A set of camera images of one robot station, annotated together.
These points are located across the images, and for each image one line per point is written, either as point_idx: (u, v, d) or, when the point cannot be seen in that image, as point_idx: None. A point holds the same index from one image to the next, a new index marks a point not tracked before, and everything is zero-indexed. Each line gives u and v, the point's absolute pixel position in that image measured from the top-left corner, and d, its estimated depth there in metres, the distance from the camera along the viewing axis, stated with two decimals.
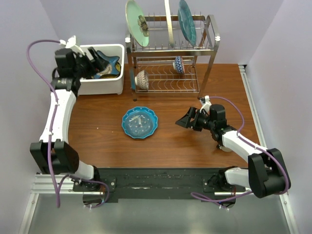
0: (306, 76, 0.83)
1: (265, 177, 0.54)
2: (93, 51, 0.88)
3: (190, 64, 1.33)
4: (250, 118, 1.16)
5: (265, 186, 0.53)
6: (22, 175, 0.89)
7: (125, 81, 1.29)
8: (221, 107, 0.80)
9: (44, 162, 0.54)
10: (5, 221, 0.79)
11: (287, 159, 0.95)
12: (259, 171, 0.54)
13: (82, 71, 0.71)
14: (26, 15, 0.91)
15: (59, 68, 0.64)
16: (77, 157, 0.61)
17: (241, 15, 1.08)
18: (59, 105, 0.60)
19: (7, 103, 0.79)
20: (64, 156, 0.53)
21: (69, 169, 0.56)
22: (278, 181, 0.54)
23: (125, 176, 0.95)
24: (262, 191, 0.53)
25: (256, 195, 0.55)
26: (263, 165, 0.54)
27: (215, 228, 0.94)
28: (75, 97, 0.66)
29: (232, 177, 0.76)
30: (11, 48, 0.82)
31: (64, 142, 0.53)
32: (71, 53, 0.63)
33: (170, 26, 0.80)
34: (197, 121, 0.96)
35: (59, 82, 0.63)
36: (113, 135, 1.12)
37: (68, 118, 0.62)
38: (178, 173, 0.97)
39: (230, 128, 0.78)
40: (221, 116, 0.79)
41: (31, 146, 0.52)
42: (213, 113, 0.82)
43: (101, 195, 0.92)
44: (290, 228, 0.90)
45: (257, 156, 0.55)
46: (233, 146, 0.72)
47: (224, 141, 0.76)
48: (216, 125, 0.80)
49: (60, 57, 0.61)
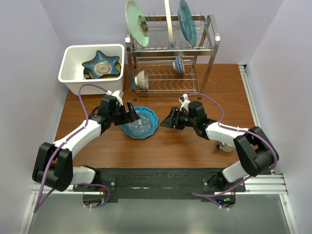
0: (306, 76, 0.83)
1: (254, 154, 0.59)
2: (130, 104, 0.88)
3: (190, 64, 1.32)
4: (249, 118, 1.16)
5: (257, 163, 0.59)
6: (21, 175, 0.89)
7: (125, 81, 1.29)
8: (198, 103, 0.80)
9: (41, 165, 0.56)
10: (5, 221, 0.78)
11: (288, 159, 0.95)
12: (247, 150, 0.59)
13: (116, 117, 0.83)
14: (26, 14, 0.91)
15: (100, 107, 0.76)
16: (69, 180, 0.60)
17: (241, 15, 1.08)
18: (85, 127, 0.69)
19: (7, 103, 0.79)
20: (60, 166, 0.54)
21: (55, 185, 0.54)
22: (266, 155, 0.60)
23: (126, 176, 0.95)
24: (255, 168, 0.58)
25: (251, 173, 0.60)
26: (249, 145, 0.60)
27: (215, 228, 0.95)
28: (99, 134, 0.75)
29: (230, 172, 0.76)
30: (10, 48, 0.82)
31: (70, 153, 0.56)
32: (115, 100, 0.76)
33: (170, 26, 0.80)
34: (178, 120, 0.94)
35: (95, 117, 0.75)
36: (113, 135, 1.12)
37: (85, 141, 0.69)
38: (178, 173, 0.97)
39: (211, 121, 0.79)
40: (200, 112, 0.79)
41: (43, 145, 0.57)
42: (191, 110, 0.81)
43: (101, 195, 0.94)
44: (290, 228, 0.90)
45: (241, 137, 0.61)
46: (219, 136, 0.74)
47: (208, 134, 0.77)
48: (197, 122, 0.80)
49: (105, 100, 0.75)
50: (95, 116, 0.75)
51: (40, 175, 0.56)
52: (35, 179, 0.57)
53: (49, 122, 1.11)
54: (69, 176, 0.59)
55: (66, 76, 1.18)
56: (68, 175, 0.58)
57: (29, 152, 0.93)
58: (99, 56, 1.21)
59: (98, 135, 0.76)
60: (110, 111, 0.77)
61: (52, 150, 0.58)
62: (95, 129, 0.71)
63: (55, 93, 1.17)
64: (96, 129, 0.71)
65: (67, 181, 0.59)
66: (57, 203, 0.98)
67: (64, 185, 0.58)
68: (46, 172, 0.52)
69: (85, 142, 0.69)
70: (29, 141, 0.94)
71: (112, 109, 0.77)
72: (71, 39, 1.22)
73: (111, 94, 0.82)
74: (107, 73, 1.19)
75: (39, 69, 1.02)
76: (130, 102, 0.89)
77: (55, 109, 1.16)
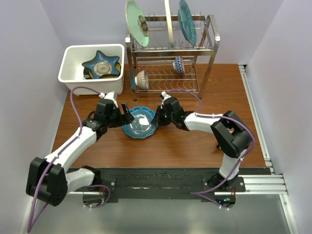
0: (306, 76, 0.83)
1: (231, 137, 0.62)
2: (125, 106, 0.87)
3: (190, 64, 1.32)
4: (249, 118, 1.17)
5: (235, 144, 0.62)
6: (21, 175, 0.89)
7: (125, 81, 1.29)
8: (173, 98, 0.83)
9: (34, 180, 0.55)
10: (5, 221, 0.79)
11: (288, 158, 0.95)
12: (224, 134, 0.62)
13: (112, 121, 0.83)
14: (26, 15, 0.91)
15: (95, 112, 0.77)
16: (63, 192, 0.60)
17: (241, 14, 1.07)
18: (79, 137, 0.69)
19: (7, 103, 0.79)
20: (52, 182, 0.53)
21: (48, 200, 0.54)
22: (242, 135, 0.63)
23: (125, 176, 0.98)
24: (234, 150, 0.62)
25: (231, 155, 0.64)
26: (225, 129, 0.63)
27: (215, 228, 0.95)
28: (94, 140, 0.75)
29: (225, 167, 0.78)
30: (10, 48, 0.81)
31: (62, 168, 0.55)
32: (111, 105, 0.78)
33: (170, 26, 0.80)
34: (160, 116, 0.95)
35: (90, 123, 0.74)
36: (113, 135, 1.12)
37: (79, 151, 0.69)
38: (178, 173, 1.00)
39: (189, 112, 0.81)
40: (176, 106, 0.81)
41: (34, 160, 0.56)
42: (168, 106, 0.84)
43: (101, 195, 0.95)
44: (291, 229, 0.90)
45: (217, 123, 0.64)
46: (198, 126, 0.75)
47: (188, 126, 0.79)
48: (175, 116, 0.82)
49: (101, 105, 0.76)
50: (90, 122, 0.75)
51: (33, 190, 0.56)
52: (29, 193, 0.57)
53: (49, 123, 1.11)
54: (62, 190, 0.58)
55: (66, 76, 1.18)
56: (62, 189, 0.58)
57: (29, 152, 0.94)
58: (99, 56, 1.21)
59: (93, 142, 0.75)
60: (106, 116, 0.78)
61: (45, 165, 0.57)
62: (89, 137, 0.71)
63: (55, 93, 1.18)
64: (91, 137, 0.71)
65: (60, 194, 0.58)
66: None
67: (58, 199, 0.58)
68: (38, 189, 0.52)
69: (78, 152, 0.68)
70: (29, 142, 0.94)
71: (107, 114, 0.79)
72: (71, 39, 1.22)
73: (105, 96, 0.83)
74: (107, 73, 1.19)
75: (39, 69, 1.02)
76: (125, 104, 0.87)
77: (55, 109, 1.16)
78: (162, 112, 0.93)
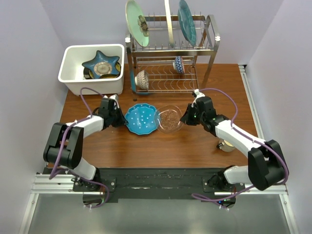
0: (306, 77, 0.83)
1: (266, 170, 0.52)
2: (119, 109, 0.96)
3: (190, 64, 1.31)
4: (249, 118, 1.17)
5: (267, 180, 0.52)
6: (21, 176, 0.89)
7: (125, 81, 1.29)
8: (207, 98, 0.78)
9: (54, 141, 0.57)
10: (5, 221, 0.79)
11: (287, 158, 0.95)
12: (260, 165, 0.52)
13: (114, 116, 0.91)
14: (25, 15, 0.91)
15: (99, 108, 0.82)
16: (80, 159, 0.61)
17: (241, 14, 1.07)
18: (90, 117, 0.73)
19: (7, 104, 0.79)
20: (74, 139, 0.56)
21: (68, 162, 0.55)
22: (278, 171, 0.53)
23: (125, 176, 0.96)
24: (264, 185, 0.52)
25: (257, 187, 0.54)
26: (263, 159, 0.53)
27: (214, 227, 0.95)
28: (101, 128, 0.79)
29: (234, 178, 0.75)
30: (10, 49, 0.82)
31: (82, 129, 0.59)
32: (113, 102, 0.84)
33: (170, 26, 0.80)
34: (189, 115, 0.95)
35: (97, 114, 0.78)
36: (113, 135, 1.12)
37: (90, 129, 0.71)
38: (178, 173, 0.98)
39: (221, 117, 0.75)
40: (208, 106, 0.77)
41: (55, 124, 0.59)
42: (199, 105, 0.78)
43: (101, 195, 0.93)
44: (290, 229, 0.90)
45: (257, 151, 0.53)
46: (228, 137, 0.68)
47: (217, 132, 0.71)
48: (205, 116, 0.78)
49: (105, 100, 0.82)
50: (97, 113, 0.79)
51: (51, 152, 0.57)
52: (46, 157, 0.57)
53: (50, 122, 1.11)
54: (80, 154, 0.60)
55: (66, 76, 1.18)
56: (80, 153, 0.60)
57: (29, 152, 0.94)
58: (99, 56, 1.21)
59: (101, 129, 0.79)
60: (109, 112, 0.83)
61: (64, 129, 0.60)
62: (98, 122, 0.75)
63: (55, 93, 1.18)
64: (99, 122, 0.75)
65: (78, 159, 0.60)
66: (57, 203, 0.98)
67: (76, 163, 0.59)
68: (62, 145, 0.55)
69: (90, 130, 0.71)
70: (29, 141, 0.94)
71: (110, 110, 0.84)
72: (71, 39, 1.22)
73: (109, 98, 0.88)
74: (107, 73, 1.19)
75: (39, 69, 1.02)
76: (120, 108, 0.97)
77: (55, 109, 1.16)
78: (192, 111, 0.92)
